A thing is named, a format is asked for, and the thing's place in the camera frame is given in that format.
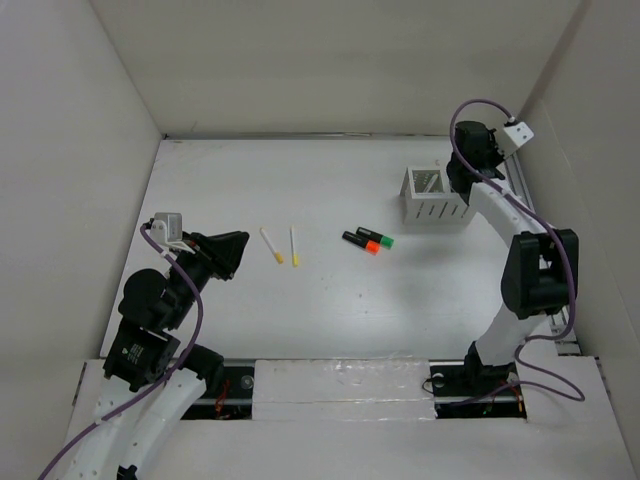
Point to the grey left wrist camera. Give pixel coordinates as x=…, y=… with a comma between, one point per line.
x=166, y=228

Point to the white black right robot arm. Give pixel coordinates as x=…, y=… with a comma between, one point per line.
x=489, y=365

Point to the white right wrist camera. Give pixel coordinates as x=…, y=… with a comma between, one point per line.
x=514, y=136

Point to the black highlighter orange cap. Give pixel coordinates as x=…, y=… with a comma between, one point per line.
x=363, y=243

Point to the aluminium rail right side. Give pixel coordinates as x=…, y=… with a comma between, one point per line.
x=541, y=273

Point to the black highlighter green cap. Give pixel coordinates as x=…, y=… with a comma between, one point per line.
x=383, y=240

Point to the white mesh desk organizer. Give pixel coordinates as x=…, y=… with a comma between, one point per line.
x=441, y=206

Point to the white pen orange cap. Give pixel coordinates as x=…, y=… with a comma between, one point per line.
x=271, y=246

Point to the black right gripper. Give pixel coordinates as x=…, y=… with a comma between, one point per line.
x=492, y=142

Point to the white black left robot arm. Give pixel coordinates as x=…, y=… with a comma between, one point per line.
x=150, y=378

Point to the white foam block front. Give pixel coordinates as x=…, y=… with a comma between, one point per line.
x=350, y=390

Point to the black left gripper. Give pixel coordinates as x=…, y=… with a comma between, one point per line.
x=221, y=253

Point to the white pen pale yellow cap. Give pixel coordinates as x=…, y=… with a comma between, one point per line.
x=431, y=183

